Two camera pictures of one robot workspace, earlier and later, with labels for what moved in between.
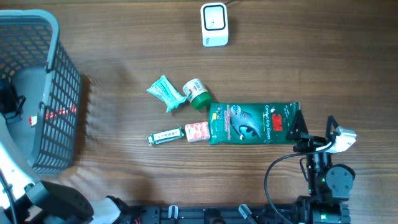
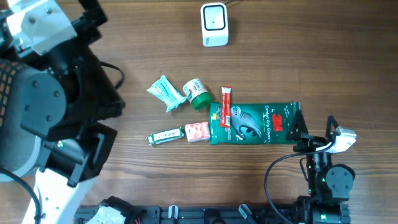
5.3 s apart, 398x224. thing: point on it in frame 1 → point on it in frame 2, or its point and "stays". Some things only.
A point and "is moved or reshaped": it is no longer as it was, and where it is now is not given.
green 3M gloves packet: (250, 123) stays
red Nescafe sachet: (51, 115) is moved or reshaped
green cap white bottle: (197, 92) stays
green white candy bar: (173, 134) stays
